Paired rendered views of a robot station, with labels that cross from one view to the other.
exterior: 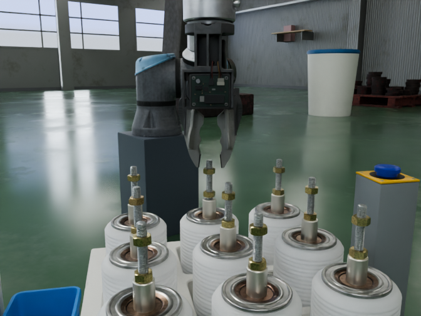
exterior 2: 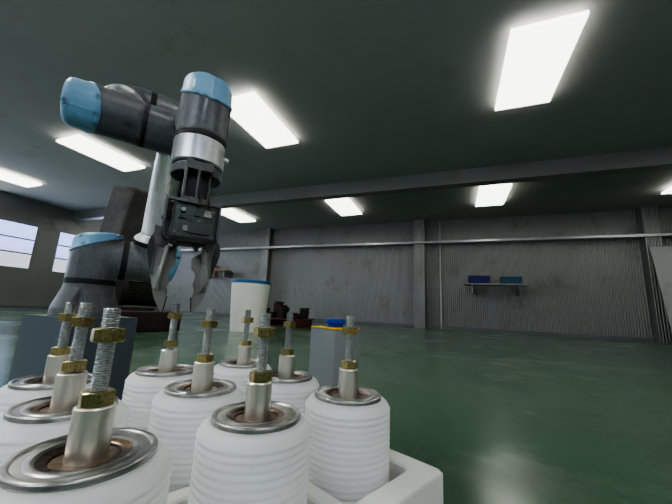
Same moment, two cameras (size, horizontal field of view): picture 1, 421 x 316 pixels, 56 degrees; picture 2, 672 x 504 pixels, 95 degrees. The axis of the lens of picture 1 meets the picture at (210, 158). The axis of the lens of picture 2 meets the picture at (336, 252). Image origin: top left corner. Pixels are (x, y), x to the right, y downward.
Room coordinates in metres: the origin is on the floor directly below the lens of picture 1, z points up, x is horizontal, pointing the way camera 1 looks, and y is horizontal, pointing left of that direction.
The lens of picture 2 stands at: (0.11, 0.06, 0.35)
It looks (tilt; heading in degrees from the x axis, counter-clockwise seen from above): 11 degrees up; 327
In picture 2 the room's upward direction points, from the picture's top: 3 degrees clockwise
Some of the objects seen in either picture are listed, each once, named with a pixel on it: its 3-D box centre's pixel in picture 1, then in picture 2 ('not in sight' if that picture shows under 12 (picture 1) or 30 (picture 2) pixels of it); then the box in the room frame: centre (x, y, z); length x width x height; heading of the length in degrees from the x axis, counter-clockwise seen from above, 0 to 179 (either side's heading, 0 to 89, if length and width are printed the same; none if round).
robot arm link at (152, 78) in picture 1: (158, 76); (99, 256); (1.20, 0.15, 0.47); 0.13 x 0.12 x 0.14; 93
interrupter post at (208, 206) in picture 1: (209, 208); (168, 361); (0.62, 0.00, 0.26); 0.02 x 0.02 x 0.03
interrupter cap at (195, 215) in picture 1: (209, 215); (167, 370); (0.62, 0.00, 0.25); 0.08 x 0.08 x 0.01
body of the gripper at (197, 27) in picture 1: (209, 68); (192, 207); (0.59, 0.00, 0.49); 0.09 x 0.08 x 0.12; 177
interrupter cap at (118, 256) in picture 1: (139, 254); (66, 407); (0.48, 0.09, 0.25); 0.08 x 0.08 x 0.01
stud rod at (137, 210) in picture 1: (137, 215); (78, 344); (0.48, 0.09, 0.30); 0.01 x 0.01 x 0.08
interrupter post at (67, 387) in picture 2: (138, 245); (69, 391); (0.48, 0.09, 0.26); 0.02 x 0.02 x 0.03
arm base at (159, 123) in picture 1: (156, 116); (87, 297); (1.20, 0.16, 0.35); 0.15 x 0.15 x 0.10
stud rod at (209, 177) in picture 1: (209, 183); (172, 330); (0.62, 0.00, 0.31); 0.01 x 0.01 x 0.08
